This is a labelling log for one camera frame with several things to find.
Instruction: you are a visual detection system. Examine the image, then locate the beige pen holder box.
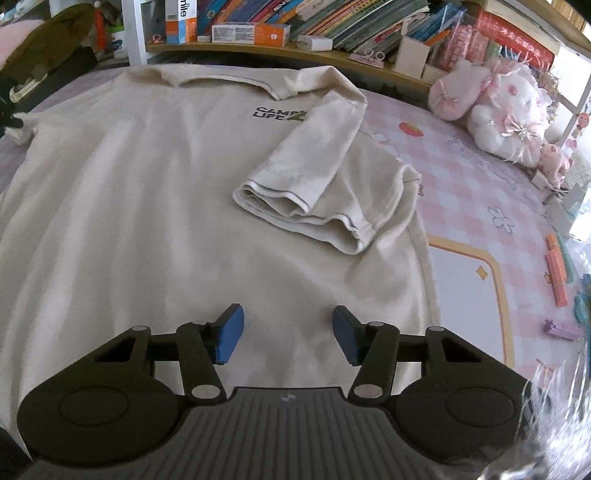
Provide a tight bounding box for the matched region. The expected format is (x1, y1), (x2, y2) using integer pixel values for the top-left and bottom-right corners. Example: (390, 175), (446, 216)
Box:
(393, 37), (431, 79)

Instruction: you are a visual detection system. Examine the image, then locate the white pink plush bunny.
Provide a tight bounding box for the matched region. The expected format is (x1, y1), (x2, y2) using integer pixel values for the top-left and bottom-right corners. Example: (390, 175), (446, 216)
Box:
(428, 57), (571, 188)

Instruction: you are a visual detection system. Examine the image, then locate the orange highlighter pen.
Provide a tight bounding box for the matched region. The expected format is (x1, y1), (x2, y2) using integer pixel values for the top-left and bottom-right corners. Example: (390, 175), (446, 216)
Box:
(545, 233), (569, 307)

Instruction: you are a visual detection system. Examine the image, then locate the white shelf frame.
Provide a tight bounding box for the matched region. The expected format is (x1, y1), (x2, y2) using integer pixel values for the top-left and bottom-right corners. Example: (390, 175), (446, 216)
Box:
(121, 0), (165, 66)

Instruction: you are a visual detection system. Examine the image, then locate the white orange flat carton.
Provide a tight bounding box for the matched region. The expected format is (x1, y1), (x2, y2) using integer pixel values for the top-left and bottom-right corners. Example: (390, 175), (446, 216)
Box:
(211, 22), (290, 47)

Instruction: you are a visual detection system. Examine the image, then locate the beige polo shirt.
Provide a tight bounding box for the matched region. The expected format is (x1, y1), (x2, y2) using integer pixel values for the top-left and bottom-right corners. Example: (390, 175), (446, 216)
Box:
(1, 64), (440, 432)

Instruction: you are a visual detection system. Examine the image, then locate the white orange usmile box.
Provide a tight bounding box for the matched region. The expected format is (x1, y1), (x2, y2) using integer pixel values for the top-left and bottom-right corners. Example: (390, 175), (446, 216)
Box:
(165, 0), (197, 45)

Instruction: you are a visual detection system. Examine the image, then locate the teal highlighter pen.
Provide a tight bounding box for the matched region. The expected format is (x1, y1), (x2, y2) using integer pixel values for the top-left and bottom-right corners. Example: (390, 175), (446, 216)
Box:
(556, 234), (576, 284)

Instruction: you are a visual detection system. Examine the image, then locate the small white box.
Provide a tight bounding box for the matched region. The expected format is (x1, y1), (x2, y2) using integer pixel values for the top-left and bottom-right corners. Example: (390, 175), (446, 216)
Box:
(295, 35), (332, 52)

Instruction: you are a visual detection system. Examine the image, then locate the dark brown hanging garment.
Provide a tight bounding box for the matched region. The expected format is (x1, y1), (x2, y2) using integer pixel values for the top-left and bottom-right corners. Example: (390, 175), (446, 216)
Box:
(1, 3), (94, 84)

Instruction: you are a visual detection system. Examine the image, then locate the purple pen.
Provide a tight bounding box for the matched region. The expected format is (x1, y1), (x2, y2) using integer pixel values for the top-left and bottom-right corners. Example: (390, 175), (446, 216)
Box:
(543, 319), (584, 341)

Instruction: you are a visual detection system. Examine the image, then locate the wooden shelf board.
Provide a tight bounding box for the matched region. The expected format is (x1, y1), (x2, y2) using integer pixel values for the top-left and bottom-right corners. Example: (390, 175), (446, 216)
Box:
(145, 43), (431, 94)

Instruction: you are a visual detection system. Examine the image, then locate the pink checkered cartoon table mat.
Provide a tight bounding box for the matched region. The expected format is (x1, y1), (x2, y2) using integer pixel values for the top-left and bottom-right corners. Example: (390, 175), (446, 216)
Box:
(365, 93), (582, 377)

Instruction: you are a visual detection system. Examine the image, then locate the row of colourful books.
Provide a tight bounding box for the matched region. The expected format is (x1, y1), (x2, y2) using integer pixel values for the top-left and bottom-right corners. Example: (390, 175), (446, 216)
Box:
(197, 1), (466, 59)

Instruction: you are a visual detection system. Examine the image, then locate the pink fluffy cushion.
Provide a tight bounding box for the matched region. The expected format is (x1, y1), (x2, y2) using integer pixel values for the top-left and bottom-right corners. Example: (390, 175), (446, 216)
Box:
(0, 20), (38, 67)

